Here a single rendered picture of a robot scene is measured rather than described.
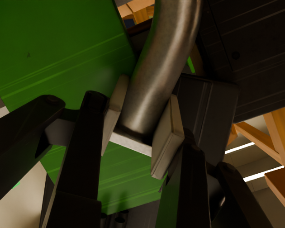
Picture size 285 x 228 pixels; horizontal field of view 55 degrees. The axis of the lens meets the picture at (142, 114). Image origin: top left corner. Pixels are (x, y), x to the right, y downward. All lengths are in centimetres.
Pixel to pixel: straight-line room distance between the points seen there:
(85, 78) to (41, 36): 4
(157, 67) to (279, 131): 89
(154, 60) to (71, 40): 7
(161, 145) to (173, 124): 1
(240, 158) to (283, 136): 878
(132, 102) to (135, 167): 8
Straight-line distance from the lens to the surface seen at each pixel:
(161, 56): 17
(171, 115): 16
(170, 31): 17
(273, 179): 79
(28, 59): 23
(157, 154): 15
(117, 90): 16
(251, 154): 988
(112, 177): 25
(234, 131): 456
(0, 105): 40
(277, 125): 104
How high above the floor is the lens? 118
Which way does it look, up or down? 4 degrees up
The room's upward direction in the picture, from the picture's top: 159 degrees clockwise
